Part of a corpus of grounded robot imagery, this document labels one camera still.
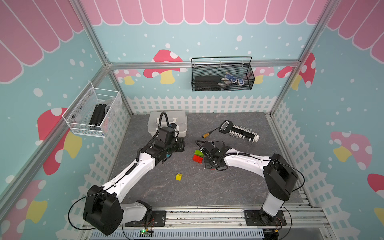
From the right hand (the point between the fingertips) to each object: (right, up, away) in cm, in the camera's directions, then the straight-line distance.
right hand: (209, 163), depth 89 cm
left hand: (-14, +12, -7) cm, 19 cm away
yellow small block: (-18, -8, -2) cm, 19 cm away
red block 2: (+1, -1, -10) cm, 10 cm away
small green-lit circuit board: (-33, -30, -16) cm, 48 cm away
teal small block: (-21, +8, -18) cm, 29 cm away
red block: (-7, +2, +3) cm, 8 cm away
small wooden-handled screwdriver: (+1, +17, +18) cm, 25 cm away
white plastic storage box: (-19, +28, +14) cm, 37 cm away
